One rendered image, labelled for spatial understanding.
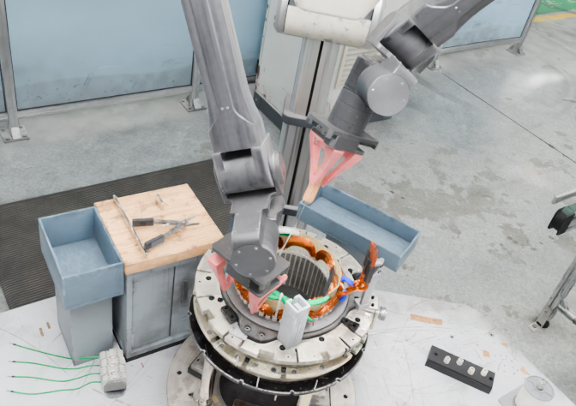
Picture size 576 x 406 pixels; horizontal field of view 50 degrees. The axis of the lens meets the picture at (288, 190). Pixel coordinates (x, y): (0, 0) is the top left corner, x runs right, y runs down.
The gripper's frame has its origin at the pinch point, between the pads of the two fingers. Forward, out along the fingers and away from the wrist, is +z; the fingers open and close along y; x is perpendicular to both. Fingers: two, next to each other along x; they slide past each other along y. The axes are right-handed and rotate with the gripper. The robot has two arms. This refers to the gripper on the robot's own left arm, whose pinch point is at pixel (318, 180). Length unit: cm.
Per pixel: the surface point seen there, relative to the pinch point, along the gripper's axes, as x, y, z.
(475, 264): 80, 193, 60
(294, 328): -9.6, 0.1, 21.0
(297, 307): -7.9, 0.2, 18.3
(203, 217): 27.8, 2.6, 24.2
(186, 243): 21.9, -2.8, 27.0
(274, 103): 214, 147, 46
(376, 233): 15.9, 38.3, 16.4
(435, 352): -1, 56, 36
